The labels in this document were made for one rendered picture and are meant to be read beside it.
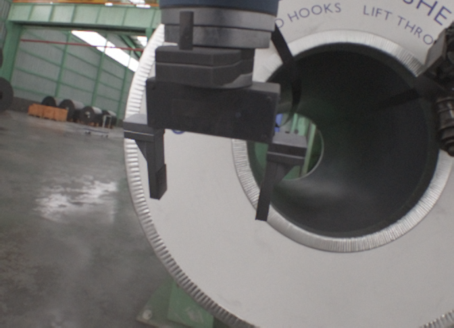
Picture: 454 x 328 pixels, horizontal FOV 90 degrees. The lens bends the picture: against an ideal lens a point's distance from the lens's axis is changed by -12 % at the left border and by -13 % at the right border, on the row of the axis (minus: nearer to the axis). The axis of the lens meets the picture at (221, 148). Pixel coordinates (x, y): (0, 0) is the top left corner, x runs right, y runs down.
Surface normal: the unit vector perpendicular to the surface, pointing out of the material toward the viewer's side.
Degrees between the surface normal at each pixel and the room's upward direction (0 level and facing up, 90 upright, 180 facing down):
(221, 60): 97
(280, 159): 114
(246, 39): 107
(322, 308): 90
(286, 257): 90
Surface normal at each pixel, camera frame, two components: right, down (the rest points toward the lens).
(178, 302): -0.14, 0.00
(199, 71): -0.22, 0.40
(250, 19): 0.49, 0.40
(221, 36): 0.11, 0.43
